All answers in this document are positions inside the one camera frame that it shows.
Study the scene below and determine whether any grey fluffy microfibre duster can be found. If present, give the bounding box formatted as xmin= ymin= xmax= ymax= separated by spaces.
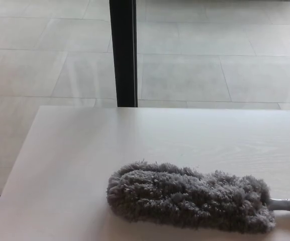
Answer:
xmin=106 ymin=158 xmax=290 ymax=234

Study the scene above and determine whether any black vertical frame post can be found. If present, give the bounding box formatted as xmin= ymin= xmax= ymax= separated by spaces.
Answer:
xmin=109 ymin=0 xmax=138 ymax=108

